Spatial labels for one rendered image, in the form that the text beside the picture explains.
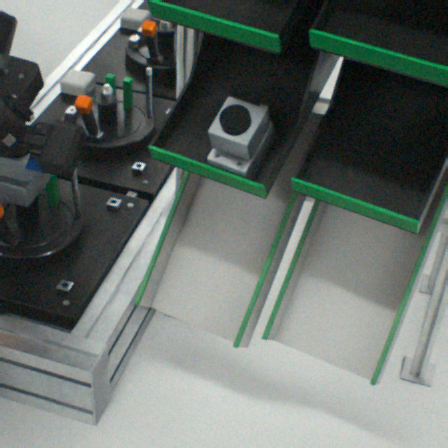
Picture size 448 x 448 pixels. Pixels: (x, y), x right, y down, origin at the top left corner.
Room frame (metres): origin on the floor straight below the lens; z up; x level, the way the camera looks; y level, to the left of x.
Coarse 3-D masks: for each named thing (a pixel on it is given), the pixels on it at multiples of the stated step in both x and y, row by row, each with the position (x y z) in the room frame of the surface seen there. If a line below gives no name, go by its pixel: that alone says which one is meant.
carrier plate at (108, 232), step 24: (72, 192) 0.93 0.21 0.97; (96, 192) 0.94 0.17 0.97; (96, 216) 0.89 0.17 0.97; (120, 216) 0.89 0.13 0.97; (96, 240) 0.84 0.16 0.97; (120, 240) 0.84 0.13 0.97; (72, 264) 0.79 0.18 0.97; (96, 264) 0.79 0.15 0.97; (0, 288) 0.74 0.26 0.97; (24, 288) 0.74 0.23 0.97; (48, 288) 0.74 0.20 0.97; (96, 288) 0.76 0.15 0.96; (24, 312) 0.71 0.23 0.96; (48, 312) 0.71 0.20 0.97; (72, 312) 0.71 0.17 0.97
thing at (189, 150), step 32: (320, 0) 0.89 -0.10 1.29; (224, 64) 0.82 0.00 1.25; (256, 64) 0.82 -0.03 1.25; (288, 64) 0.81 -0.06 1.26; (320, 64) 0.76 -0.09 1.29; (192, 96) 0.79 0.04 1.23; (224, 96) 0.78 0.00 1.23; (256, 96) 0.78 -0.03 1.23; (288, 96) 0.78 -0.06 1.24; (160, 128) 0.73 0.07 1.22; (192, 128) 0.75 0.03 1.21; (288, 128) 0.74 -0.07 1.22; (160, 160) 0.72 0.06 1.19; (192, 160) 0.69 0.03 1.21; (256, 192) 0.67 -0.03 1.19
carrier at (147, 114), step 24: (72, 72) 1.22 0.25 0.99; (72, 96) 1.18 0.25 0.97; (120, 96) 1.19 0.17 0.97; (144, 96) 1.19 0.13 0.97; (48, 120) 1.11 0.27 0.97; (72, 120) 1.08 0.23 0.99; (96, 120) 1.09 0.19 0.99; (120, 120) 1.09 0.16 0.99; (144, 120) 1.10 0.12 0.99; (96, 144) 1.02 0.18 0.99; (120, 144) 1.03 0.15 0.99; (144, 144) 1.05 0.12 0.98; (96, 168) 0.99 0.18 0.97; (120, 168) 1.00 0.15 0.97; (168, 168) 1.00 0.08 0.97; (120, 192) 0.95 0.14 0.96; (144, 192) 0.94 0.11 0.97
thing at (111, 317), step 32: (128, 0) 1.56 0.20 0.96; (96, 32) 1.42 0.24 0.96; (64, 64) 1.30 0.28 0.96; (160, 192) 0.96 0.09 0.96; (160, 224) 0.89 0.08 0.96; (128, 256) 0.82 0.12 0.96; (128, 288) 0.76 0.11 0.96; (96, 320) 0.71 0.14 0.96; (128, 320) 0.73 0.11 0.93; (128, 352) 0.73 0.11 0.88
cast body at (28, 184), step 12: (24, 156) 0.83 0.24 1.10; (0, 168) 0.83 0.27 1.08; (12, 168) 0.83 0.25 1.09; (24, 168) 0.82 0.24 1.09; (0, 180) 0.82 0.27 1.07; (12, 180) 0.82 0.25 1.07; (24, 180) 0.82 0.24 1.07; (36, 180) 0.83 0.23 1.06; (48, 180) 0.86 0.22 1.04; (0, 192) 0.82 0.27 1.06; (12, 192) 0.81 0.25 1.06; (24, 192) 0.81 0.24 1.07; (36, 192) 0.83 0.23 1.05; (24, 204) 0.81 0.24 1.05
